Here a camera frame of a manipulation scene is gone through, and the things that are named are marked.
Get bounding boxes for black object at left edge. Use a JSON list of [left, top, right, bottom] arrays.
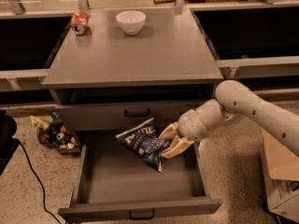
[[0, 110, 20, 175]]

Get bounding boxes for blue chip bag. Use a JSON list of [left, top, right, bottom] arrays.
[[116, 118, 170, 172]]

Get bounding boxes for black middle drawer handle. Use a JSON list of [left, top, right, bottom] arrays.
[[129, 209, 155, 220]]

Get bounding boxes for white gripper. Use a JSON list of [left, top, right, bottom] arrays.
[[159, 108, 209, 159]]

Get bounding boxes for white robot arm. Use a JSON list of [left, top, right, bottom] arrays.
[[160, 80, 299, 159]]

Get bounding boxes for black drawer handle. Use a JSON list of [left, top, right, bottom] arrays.
[[129, 209, 155, 220], [124, 109, 150, 118]]

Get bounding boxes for crushed orange soda can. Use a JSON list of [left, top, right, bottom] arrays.
[[71, 11, 89, 35]]

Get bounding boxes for brown wooden stick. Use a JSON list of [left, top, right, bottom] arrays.
[[153, 0, 189, 5]]

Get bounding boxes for grey drawer cabinet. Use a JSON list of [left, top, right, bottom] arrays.
[[40, 7, 224, 147]]

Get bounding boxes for cardboard box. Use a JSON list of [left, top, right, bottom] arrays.
[[261, 129, 299, 223]]

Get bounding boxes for black cable on floor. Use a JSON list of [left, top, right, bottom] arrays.
[[18, 140, 64, 224]]

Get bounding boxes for closed grey top drawer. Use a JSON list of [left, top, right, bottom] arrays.
[[57, 100, 206, 131]]

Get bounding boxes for pile of snacks on floor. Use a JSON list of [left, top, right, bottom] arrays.
[[30, 112, 80, 156]]

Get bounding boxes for open grey middle drawer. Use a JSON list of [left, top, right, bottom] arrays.
[[58, 131, 222, 224]]

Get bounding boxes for black top drawer handle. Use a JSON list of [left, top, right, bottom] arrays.
[[124, 109, 150, 118]]

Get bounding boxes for white ceramic bowl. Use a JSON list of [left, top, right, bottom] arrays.
[[116, 10, 146, 35]]

